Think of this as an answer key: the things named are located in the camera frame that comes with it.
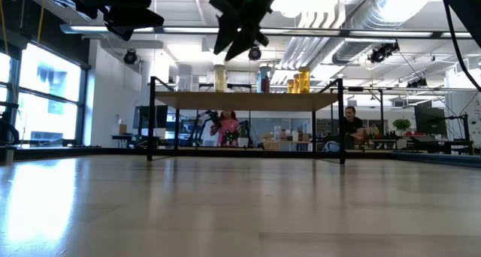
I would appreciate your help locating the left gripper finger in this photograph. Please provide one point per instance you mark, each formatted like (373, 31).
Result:
(131, 20)

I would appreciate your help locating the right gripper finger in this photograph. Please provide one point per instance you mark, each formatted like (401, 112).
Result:
(222, 33)
(240, 43)

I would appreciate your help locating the blue pill bottle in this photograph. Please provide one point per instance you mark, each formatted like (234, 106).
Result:
(259, 85)

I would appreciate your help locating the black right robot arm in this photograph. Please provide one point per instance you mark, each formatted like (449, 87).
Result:
(466, 5)

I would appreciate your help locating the black background robot arm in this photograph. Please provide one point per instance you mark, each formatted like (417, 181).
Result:
(203, 123)

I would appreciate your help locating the black round ceiling speaker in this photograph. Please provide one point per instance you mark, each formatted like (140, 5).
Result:
(130, 56)
(255, 56)

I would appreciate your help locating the person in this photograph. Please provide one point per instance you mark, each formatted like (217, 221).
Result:
(351, 123)
(227, 128)

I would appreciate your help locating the small robot green lights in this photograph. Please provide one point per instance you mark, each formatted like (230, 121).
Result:
(233, 136)

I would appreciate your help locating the black monitor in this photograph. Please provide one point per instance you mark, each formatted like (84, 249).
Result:
(150, 117)
(430, 120)

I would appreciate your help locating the white paper cup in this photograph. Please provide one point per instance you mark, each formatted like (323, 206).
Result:
(243, 141)

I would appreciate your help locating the brown cardboard boxes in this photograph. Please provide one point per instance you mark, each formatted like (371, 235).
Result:
(270, 143)

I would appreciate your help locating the cardboard box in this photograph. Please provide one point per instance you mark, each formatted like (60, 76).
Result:
(120, 128)

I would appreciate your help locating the white blue ball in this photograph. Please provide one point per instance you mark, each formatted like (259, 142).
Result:
(331, 147)

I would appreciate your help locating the green potted plant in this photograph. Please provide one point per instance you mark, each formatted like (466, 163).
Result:
(401, 124)

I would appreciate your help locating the black desk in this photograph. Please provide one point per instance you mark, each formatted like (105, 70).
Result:
(439, 144)

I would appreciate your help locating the wooden shelf black frame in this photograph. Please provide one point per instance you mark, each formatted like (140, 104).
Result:
(225, 101)

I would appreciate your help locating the black aluminium rig frame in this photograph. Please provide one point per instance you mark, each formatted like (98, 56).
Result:
(94, 152)

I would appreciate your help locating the black ceiling camera rig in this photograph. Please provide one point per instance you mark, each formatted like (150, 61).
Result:
(383, 51)

